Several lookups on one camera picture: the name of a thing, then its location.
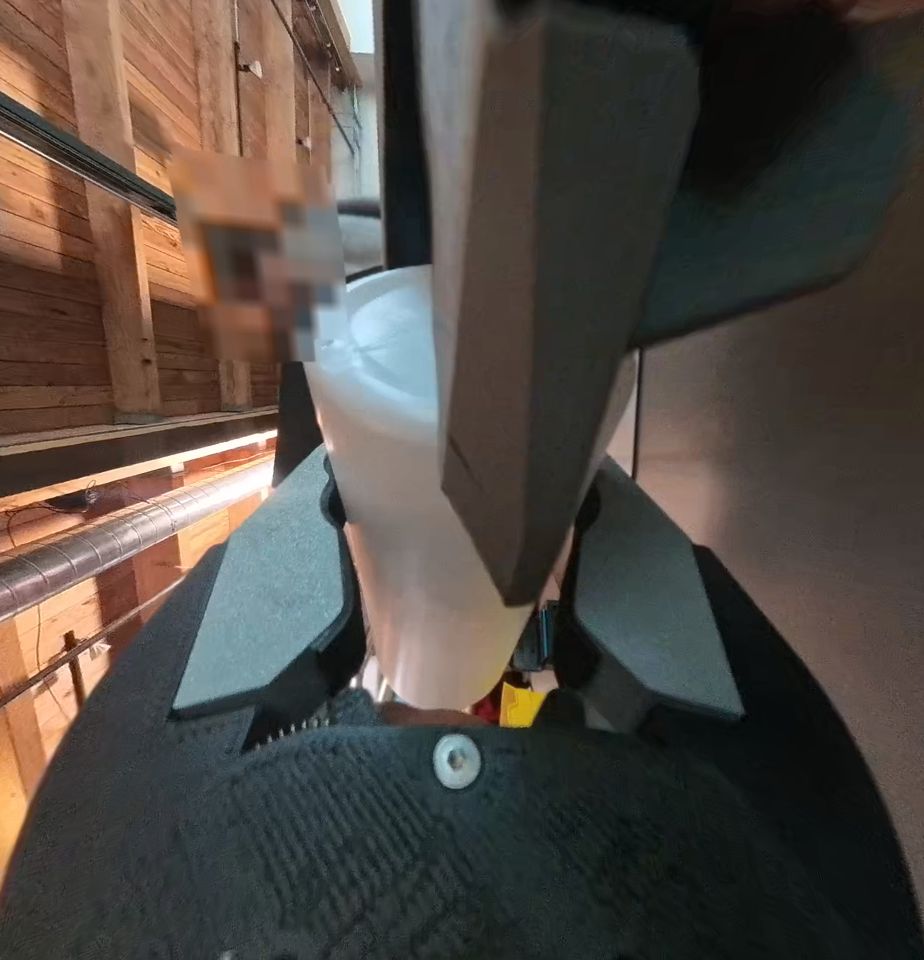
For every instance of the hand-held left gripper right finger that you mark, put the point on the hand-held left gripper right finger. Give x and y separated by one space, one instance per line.
649 615

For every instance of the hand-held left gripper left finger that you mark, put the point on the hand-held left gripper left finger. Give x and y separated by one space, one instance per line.
274 600

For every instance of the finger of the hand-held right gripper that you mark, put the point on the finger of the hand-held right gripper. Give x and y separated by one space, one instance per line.
402 135
567 262

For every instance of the white roll with black cap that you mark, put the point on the white roll with black cap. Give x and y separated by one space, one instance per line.
402 525

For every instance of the silver ventilation duct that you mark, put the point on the silver ventilation duct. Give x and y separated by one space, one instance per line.
94 547

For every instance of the black ceiling rail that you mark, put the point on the black ceiling rail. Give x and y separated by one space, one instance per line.
71 150

